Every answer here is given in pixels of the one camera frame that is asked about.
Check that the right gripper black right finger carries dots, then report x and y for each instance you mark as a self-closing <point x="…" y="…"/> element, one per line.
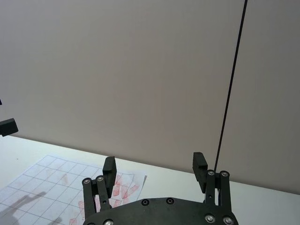
<point x="199" y="172"/>

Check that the grid paper with red marks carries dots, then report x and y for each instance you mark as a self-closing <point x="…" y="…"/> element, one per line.
<point x="47" y="187"/>

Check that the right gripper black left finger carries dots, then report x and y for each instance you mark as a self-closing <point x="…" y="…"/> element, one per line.
<point x="109" y="173"/>

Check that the plain pale wall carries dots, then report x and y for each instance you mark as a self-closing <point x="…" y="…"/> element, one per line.
<point x="131" y="70"/>

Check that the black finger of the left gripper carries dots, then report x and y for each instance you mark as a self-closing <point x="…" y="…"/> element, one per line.
<point x="9" y="127"/>

